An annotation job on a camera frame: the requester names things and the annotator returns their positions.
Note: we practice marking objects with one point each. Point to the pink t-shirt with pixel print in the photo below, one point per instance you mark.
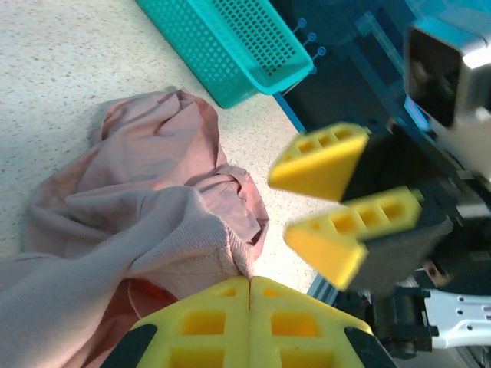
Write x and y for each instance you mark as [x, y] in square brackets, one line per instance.
[134, 184]

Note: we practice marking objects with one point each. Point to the teal plastic mesh basket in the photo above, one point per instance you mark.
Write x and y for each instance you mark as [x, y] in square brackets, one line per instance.
[215, 53]

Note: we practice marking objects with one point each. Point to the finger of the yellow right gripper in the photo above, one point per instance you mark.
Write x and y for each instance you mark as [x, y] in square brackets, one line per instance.
[330, 249]
[318, 168]

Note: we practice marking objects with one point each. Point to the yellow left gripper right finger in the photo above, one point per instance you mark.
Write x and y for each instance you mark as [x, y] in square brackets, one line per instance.
[287, 306]

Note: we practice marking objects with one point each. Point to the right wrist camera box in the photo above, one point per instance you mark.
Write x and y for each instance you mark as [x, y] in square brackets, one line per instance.
[433, 76]

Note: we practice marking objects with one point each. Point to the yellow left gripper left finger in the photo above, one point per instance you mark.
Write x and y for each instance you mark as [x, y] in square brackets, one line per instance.
[215, 306]

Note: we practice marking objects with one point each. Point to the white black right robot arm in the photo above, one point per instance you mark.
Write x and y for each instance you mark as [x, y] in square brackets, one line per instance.
[460, 314]

